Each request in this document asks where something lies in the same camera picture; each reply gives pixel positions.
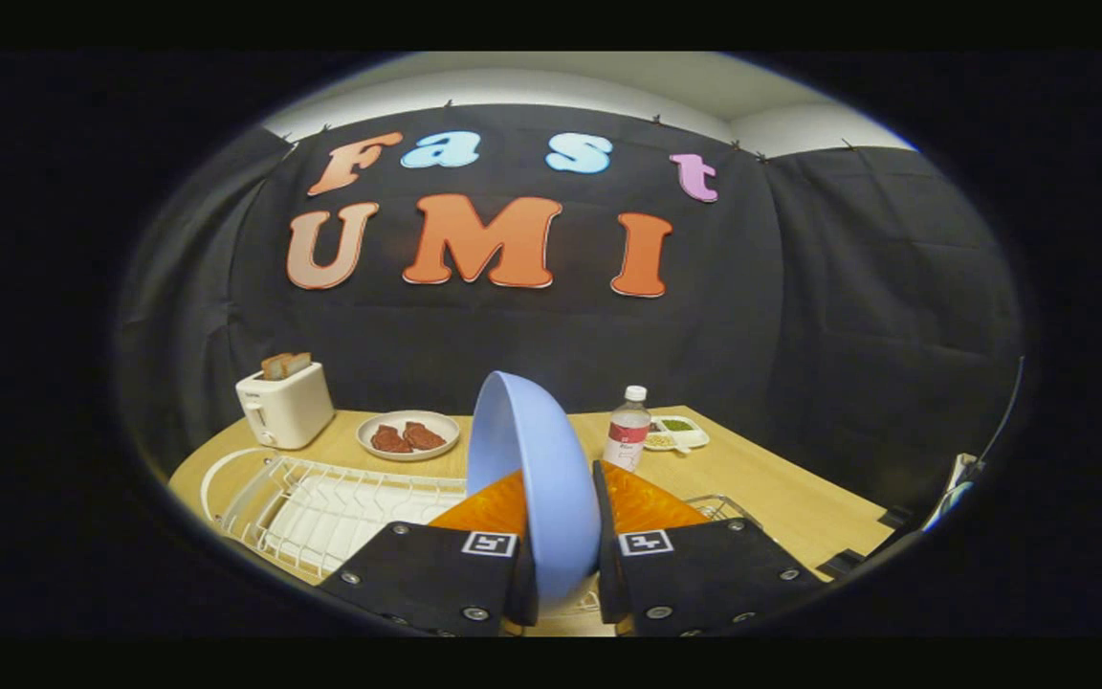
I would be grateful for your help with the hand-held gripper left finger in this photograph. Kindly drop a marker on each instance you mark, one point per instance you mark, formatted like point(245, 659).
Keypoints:
point(417, 574)

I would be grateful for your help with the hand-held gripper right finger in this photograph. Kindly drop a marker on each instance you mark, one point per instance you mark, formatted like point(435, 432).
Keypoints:
point(704, 574)

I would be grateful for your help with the light blue plate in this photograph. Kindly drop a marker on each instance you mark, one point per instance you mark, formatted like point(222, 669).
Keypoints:
point(532, 478)

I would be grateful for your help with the white plate with meat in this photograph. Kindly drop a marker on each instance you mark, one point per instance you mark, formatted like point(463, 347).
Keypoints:
point(407, 416)

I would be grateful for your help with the white divided food tray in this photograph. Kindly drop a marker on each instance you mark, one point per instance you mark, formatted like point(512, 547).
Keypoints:
point(694, 438)

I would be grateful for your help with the black table clamp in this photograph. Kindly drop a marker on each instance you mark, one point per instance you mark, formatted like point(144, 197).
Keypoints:
point(840, 563)
point(895, 517)

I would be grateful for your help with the red meat piece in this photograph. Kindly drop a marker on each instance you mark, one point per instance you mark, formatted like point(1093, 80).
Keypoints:
point(388, 440)
point(425, 436)

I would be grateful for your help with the clear bottle red label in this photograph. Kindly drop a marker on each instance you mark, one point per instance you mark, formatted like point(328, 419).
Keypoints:
point(626, 435)

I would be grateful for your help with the white toaster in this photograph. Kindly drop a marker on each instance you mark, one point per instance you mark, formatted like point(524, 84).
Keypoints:
point(288, 407)

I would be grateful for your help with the toast slice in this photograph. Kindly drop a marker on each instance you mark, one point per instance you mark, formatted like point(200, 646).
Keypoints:
point(298, 363)
point(274, 367)

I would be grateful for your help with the black backdrop cloth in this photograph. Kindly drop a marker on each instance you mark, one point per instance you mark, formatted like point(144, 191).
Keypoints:
point(800, 306)

